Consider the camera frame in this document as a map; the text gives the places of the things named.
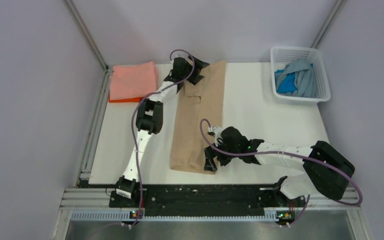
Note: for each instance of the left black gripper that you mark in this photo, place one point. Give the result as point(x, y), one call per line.
point(194, 78)

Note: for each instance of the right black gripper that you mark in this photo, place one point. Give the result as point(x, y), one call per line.
point(212, 151)

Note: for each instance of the beige t shirt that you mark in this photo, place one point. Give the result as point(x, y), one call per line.
point(203, 100)

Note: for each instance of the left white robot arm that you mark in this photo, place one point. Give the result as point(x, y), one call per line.
point(148, 116)

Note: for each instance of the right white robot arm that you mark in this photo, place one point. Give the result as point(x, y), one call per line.
point(322, 168)

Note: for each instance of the folded pink t shirt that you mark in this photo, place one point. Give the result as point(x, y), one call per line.
point(133, 81)

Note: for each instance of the folded orange t shirt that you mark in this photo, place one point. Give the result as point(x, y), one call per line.
point(126, 100)

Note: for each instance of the bright blue t shirt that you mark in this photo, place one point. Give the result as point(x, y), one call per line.
point(287, 85)

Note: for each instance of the light blue t shirt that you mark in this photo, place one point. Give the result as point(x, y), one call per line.
point(305, 79)

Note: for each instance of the white plastic basket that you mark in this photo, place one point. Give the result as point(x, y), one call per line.
point(282, 55)

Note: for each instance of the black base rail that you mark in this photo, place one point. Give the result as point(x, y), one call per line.
point(206, 200)

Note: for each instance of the left aluminium frame post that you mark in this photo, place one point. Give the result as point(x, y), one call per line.
point(84, 31)

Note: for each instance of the aluminium frame post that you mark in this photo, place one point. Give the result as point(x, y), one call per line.
point(84, 31)
point(330, 19)

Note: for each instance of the white slotted cable duct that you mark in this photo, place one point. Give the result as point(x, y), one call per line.
point(119, 215)

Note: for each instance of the right aluminium frame post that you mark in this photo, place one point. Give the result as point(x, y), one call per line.
point(330, 19)

